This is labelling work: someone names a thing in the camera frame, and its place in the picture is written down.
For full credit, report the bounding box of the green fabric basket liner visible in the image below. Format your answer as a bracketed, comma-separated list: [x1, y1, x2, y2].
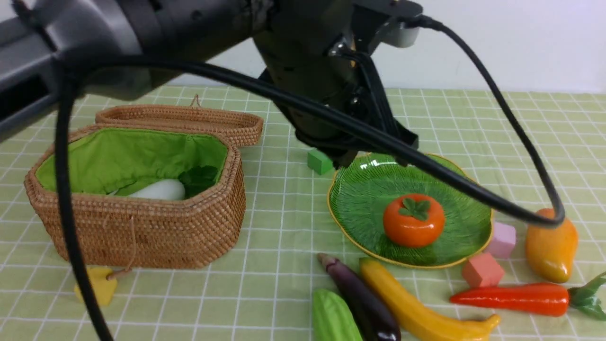
[36, 127, 229, 201]

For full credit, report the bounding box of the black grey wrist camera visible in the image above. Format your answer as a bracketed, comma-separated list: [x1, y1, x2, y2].
[351, 0, 423, 54]

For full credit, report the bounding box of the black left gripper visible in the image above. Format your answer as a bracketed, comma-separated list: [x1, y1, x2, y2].
[253, 0, 419, 149]

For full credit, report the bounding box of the woven rattan basket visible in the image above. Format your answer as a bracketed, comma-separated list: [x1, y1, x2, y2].
[24, 124, 247, 270]

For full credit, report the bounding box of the green toy bitter gourd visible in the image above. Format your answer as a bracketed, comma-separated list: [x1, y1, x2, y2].
[312, 288, 362, 341]

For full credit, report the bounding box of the purple toy eggplant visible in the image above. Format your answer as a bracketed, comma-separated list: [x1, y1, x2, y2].
[317, 252, 402, 341]

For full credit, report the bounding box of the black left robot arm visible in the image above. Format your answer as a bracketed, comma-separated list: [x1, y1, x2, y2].
[1, 0, 422, 168]

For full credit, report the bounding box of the green glass leaf plate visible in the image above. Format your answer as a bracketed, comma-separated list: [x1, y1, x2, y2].
[327, 153, 493, 269]

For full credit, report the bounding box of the orange toy carrot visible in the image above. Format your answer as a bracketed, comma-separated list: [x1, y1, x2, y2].
[449, 273, 606, 321]

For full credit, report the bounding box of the salmon foam cube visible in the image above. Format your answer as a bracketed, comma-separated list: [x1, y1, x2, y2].
[462, 253, 505, 288]

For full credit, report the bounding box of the white toy radish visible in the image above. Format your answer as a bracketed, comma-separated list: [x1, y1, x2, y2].
[127, 165, 219, 201]

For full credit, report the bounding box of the green foam cube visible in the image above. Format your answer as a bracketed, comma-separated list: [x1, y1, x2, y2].
[307, 149, 335, 176]

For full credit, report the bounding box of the yellow orange toy mango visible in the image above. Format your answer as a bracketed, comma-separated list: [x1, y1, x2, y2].
[525, 218, 579, 284]

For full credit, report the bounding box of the green checkered tablecloth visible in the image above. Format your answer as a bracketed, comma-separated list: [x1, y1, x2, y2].
[0, 87, 606, 341]

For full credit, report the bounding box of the orange toy persimmon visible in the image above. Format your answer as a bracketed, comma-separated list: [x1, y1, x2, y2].
[383, 193, 446, 249]

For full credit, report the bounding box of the woven rattan basket lid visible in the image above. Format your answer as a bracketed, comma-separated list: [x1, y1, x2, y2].
[95, 104, 264, 147]

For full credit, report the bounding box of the pink foam cube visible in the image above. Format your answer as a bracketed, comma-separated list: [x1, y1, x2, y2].
[485, 222, 517, 259]

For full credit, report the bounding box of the yellow toy banana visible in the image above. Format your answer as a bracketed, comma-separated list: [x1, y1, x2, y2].
[358, 257, 501, 341]

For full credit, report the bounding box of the yellow foam cube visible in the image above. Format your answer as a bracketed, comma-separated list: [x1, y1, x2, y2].
[87, 266, 118, 306]

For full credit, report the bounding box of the black camera cable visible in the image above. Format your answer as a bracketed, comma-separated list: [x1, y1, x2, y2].
[54, 14, 566, 341]

